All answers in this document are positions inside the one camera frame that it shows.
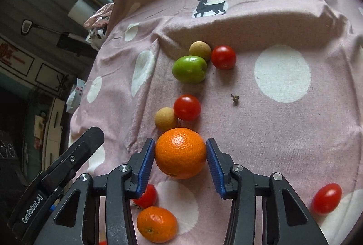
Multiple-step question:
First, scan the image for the white packet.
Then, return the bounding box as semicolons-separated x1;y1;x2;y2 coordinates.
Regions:
66;78;86;113

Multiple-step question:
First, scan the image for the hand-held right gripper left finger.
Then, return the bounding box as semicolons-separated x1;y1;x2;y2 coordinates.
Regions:
34;138;156;245

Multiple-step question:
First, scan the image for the black framed wall picture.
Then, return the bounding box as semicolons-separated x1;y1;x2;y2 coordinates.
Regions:
35;63;70;93

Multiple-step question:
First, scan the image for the tan longan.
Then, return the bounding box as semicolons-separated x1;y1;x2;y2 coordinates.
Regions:
189;41;212;62
155;107;178;131

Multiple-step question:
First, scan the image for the white cabinet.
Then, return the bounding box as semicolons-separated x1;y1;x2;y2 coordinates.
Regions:
42;98;66;167

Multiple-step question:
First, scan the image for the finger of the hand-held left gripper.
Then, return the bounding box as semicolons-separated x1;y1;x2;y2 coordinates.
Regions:
41;126;105;195

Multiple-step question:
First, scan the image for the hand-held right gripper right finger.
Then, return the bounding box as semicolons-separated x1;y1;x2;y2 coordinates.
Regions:
206;138;329;245

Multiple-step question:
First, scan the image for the pink plastic bag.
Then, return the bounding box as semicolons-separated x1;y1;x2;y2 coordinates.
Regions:
84;3;114;29

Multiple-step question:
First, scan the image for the pink polka dot blanket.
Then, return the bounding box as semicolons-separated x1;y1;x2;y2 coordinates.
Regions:
68;0;363;245

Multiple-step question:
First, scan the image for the small orange with stem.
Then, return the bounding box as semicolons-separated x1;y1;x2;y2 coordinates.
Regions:
137;206;179;243

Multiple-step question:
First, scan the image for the large orange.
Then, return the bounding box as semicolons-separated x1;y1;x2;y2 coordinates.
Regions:
155;127;207;179

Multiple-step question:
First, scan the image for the green jujube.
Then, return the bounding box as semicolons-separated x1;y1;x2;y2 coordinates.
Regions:
172;55;208;84

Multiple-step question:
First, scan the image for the black and white bag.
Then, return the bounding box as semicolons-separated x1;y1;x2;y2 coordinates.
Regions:
86;26;110;51

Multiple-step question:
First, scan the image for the red cherry tomato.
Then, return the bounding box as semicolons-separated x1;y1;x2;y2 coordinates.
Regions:
133;184;158;209
312;183;342;215
173;94;201;121
211;45;237;70

